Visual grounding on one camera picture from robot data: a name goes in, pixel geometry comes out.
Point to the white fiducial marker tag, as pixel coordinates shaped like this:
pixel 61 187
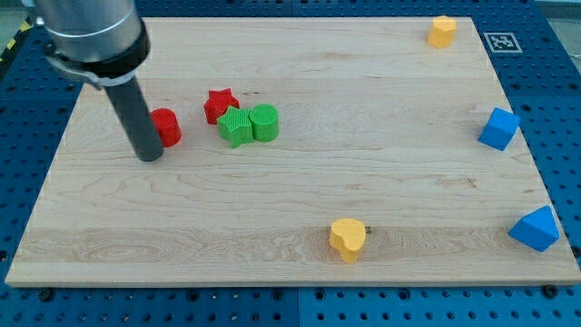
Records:
pixel 502 43

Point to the red cylinder block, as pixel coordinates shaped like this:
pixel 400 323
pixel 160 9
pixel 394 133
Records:
pixel 167 126

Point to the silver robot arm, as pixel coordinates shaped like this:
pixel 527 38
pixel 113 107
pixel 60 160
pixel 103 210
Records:
pixel 98 42

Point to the wooden board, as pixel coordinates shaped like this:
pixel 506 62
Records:
pixel 374 124

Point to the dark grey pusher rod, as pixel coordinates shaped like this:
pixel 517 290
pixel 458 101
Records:
pixel 134 115

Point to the green star block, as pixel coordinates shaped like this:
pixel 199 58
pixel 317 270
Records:
pixel 235 126

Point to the yellow hexagon block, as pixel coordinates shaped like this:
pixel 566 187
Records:
pixel 442 32

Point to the blue triangle block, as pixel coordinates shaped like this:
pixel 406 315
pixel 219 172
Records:
pixel 536 230

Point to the blue cube block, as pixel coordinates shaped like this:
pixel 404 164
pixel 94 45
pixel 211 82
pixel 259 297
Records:
pixel 500 128

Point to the green cylinder block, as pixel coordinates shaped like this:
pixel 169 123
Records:
pixel 265 122

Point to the yellow heart block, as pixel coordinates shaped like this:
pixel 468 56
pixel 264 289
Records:
pixel 348 236

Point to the red star block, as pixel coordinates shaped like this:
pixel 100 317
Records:
pixel 218 103

